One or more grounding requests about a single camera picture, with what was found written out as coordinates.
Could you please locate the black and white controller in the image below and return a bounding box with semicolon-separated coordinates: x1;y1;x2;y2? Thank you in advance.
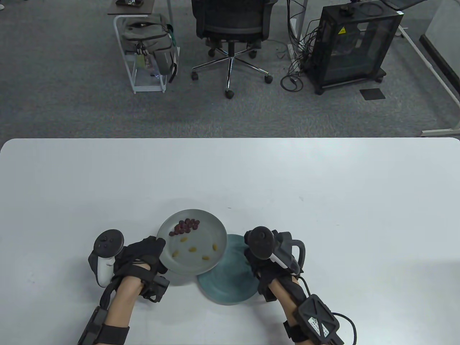
244;226;306;275
89;229;125;288

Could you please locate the black left forearm tracker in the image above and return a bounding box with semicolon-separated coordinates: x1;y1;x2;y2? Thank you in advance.
77;306;108;345

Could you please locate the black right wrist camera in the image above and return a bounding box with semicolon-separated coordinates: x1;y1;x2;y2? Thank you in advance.
257;284;277;302

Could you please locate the person's left forearm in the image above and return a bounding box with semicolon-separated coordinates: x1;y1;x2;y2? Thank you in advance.
102;275;150;345

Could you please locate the yellow raisins group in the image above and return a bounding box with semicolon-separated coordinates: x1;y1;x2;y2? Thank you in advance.
172;235;219;260

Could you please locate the black square floor mat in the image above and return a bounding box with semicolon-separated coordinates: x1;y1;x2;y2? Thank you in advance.
360;88;386;101

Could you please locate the person's right hand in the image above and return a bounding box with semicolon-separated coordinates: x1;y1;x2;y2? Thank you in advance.
244;248;301;289

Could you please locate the black floor cable bundle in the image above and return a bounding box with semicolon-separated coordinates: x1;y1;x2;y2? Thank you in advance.
280;18;320;92

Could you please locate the black right glove cable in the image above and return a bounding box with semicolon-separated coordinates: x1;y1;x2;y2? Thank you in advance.
298;275;357;345

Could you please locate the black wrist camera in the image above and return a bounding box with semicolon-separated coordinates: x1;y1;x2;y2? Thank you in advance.
257;284;277;302
139;275;170;303

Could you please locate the grey plate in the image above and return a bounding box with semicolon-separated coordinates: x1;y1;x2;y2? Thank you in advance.
157;209;228;276

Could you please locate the black glove cable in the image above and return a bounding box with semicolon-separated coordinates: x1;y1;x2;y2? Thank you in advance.
99;279;121;310
298;275;357;345

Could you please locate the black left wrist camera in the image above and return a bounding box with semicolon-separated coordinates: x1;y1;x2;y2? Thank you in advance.
139;275;170;303

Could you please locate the person's left hand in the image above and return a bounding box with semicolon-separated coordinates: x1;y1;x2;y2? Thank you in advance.
114;235;168;280

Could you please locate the black and white right controller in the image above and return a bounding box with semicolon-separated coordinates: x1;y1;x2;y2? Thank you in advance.
244;226;306;275

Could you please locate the white frame side table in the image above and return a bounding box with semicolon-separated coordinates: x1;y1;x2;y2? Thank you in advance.
107;0;180;95

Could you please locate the black and white left controller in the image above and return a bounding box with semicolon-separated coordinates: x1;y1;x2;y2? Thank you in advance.
89;229;125;288

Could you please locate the black right forearm tracker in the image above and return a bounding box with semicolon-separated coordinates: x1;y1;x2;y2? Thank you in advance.
284;294;344;345

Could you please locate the teal plate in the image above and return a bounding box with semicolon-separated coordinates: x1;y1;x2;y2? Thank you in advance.
197;234;261;306

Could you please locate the grey-green backpack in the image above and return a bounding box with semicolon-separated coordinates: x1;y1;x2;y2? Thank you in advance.
120;14;179;84

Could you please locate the white desk leg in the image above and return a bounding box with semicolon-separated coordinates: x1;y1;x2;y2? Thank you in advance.
287;0;309;41

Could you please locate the black wheeled equipment cabinet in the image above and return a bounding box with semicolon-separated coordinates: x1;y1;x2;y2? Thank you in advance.
304;4;404;95

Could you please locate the white desk frame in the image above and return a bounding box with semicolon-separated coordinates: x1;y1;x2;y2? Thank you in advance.
397;25;460;137

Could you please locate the black left glove cable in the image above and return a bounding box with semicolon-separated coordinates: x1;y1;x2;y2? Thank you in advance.
99;279;121;310

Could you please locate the black office chair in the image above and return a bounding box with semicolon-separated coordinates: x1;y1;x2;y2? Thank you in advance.
190;0;279;99

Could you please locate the person's right forearm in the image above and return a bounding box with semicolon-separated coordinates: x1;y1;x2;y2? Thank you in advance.
268;275;313;335

